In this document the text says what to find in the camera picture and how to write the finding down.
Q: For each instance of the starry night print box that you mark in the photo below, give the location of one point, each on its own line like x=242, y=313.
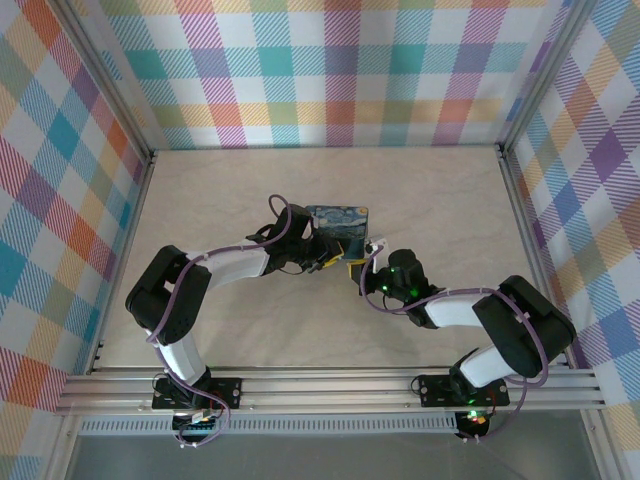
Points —
x=340, y=220

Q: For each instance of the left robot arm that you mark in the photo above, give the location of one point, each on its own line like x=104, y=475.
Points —
x=160, y=295

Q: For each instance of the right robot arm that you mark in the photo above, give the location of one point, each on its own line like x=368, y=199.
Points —
x=525, y=325

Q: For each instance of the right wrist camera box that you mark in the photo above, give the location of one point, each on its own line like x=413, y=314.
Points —
x=376, y=245

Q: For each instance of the aluminium mounting rail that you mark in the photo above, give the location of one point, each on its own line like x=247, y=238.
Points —
x=325, y=390

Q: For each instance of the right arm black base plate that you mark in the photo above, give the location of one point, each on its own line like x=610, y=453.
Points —
x=435, y=390

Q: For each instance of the aluminium side rail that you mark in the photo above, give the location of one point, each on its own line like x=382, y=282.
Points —
x=520, y=220
x=140, y=210

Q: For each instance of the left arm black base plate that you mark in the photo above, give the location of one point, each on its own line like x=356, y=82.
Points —
x=227, y=392

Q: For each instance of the aluminium frame post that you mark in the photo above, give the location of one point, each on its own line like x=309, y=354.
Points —
x=107, y=80
x=545, y=70

